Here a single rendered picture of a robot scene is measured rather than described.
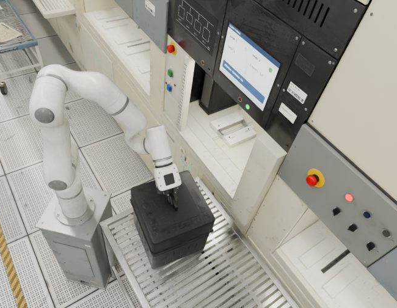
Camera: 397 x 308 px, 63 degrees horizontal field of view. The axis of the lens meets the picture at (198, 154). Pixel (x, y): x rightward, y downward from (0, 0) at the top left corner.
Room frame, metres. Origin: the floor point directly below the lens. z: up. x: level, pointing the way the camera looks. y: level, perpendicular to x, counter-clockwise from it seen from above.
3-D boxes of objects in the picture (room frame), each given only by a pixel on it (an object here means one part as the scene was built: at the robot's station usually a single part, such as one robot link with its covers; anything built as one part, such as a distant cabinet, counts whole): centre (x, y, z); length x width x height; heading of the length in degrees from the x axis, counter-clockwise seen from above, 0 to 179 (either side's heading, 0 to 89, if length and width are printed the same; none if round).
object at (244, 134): (1.42, -0.18, 0.89); 0.22 x 0.21 x 0.04; 132
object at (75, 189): (0.79, 0.57, 1.07); 0.19 x 0.12 x 0.24; 16
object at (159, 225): (0.73, 0.07, 1.02); 0.29 x 0.29 x 0.13; 35
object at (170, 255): (0.73, 0.07, 0.85); 0.28 x 0.28 x 0.17; 34
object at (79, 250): (0.76, 0.56, 0.38); 0.28 x 0.28 x 0.76; 87
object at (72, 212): (0.76, 0.56, 0.85); 0.19 x 0.19 x 0.18
